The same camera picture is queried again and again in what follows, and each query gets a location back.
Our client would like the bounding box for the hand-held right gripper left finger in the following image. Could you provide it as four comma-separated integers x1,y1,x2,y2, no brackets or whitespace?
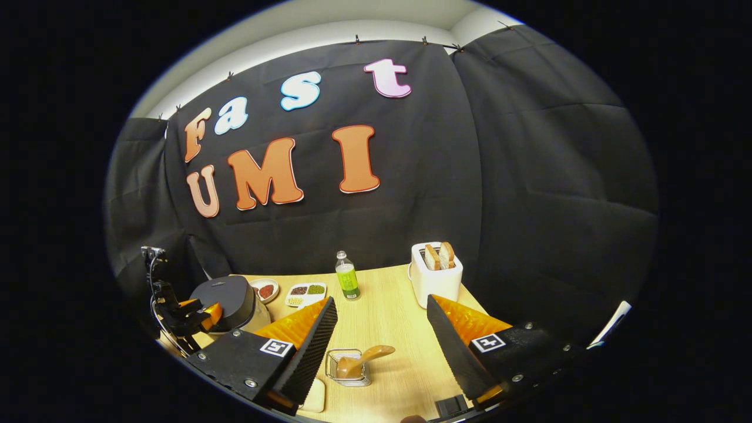
185,296,338,417

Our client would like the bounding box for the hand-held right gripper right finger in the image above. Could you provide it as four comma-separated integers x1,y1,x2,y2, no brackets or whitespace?
426,294,588,412

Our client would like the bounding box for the dark grey rice cooker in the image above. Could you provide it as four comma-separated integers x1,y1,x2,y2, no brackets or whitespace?
190,274,273,336

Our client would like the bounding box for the metal wire chopstick holder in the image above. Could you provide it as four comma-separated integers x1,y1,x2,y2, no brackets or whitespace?
324,348,372,388

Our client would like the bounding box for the wooden spoon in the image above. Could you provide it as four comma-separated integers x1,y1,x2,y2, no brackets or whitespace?
335,344,396,380

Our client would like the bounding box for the black table edge clamp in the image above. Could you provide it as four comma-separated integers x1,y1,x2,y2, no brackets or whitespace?
434,394,469,419

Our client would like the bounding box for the small round red bean dish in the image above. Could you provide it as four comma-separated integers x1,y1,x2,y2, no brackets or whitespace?
249,277,281,305

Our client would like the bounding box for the white divided bean dish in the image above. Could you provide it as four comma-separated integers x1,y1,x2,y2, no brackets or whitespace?
284,281,328,310

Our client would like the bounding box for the white toaster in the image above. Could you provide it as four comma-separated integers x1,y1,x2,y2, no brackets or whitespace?
408,241,464,310

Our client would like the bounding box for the green label drink bottle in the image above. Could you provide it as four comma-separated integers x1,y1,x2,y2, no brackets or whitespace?
334,250,361,301

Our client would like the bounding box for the white board edge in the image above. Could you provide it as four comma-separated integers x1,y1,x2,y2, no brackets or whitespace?
587,300,633,350

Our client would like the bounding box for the black backdrop cloth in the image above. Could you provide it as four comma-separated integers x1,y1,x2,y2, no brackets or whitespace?
106,23,659,353

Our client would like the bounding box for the row of backdrop clips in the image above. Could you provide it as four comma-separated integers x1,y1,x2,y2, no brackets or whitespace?
157,20,519,122

